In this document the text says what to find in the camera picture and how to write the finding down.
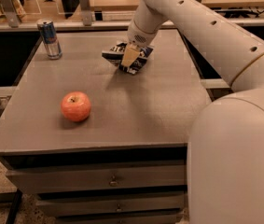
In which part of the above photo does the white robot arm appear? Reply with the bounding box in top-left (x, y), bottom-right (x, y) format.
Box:
top-left (123, 0), bottom-right (264, 224)

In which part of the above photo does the top grey drawer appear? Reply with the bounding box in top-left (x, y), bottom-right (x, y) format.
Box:
top-left (7, 161), bottom-right (187, 194)

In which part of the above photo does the grey drawer cabinet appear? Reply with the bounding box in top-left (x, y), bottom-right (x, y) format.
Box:
top-left (0, 30), bottom-right (209, 224)

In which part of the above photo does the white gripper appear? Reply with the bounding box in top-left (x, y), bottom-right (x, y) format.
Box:
top-left (121, 21), bottom-right (156, 67)

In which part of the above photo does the middle grey drawer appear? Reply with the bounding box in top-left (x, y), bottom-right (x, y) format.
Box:
top-left (36, 191), bottom-right (188, 217)

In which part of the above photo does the grey drawer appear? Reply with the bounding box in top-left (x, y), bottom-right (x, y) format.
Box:
top-left (7, 161), bottom-right (187, 194)
top-left (36, 191), bottom-right (188, 217)

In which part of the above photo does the metal railing frame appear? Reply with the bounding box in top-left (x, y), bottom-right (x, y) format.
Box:
top-left (0, 0), bottom-right (264, 33)

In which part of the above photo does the blue chip bag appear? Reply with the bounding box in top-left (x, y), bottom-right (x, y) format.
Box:
top-left (102, 42), bottom-right (154, 75)

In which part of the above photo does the red apple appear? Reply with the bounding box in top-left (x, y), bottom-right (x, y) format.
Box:
top-left (61, 91), bottom-right (91, 122)

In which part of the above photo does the redbull can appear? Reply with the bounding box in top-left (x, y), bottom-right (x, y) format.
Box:
top-left (37, 19), bottom-right (62, 60)

